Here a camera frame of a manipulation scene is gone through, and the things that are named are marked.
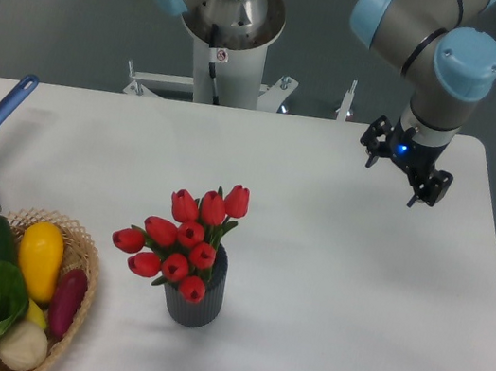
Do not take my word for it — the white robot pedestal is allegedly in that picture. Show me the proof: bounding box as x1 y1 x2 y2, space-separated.
125 0 298 113

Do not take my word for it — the purple eggplant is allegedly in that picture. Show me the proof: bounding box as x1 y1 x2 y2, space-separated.
47 268 88 339

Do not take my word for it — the yellow squash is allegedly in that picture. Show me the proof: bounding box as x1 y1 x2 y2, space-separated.
18 221 64 306

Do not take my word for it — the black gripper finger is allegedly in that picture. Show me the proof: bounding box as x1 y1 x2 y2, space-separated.
360 115 392 168
407 169 453 207

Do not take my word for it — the green cucumber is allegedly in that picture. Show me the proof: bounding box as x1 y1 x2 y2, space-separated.
0 215 18 266

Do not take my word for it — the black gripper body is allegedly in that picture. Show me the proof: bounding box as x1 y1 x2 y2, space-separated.
378 122 448 183

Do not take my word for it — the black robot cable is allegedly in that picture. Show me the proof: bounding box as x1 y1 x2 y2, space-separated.
197 23 234 106

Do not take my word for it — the white onion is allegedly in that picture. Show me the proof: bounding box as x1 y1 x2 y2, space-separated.
0 320 48 371

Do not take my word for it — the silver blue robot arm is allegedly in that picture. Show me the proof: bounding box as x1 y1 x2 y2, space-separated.
154 0 496 205

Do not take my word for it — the dark grey ribbed vase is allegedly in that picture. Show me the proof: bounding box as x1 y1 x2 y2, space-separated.
164 244 228 328

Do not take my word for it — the red tulip bouquet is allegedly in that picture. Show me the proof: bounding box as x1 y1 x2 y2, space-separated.
111 184 251 304

